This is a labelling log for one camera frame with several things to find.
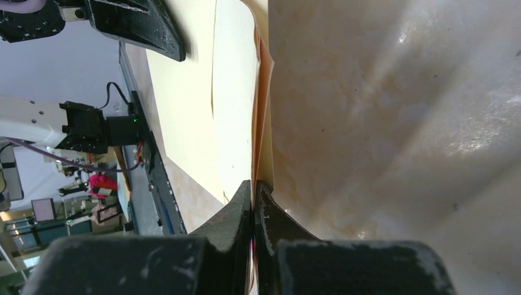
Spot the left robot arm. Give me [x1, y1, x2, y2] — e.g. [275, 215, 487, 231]
[1, 1, 187, 154]

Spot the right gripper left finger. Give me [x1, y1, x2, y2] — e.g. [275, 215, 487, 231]
[22, 181, 252, 294]

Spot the letter sheet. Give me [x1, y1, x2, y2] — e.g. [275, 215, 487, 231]
[212, 1, 274, 199]

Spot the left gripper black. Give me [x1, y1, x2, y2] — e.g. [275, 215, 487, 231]
[1, 0, 187, 62]

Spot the yellow envelope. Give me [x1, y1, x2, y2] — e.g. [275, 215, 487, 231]
[146, 1, 229, 203]

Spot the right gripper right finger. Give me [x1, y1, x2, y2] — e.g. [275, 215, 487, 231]
[254, 181, 456, 294]

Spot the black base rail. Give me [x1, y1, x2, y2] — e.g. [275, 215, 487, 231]
[119, 42, 187, 235]

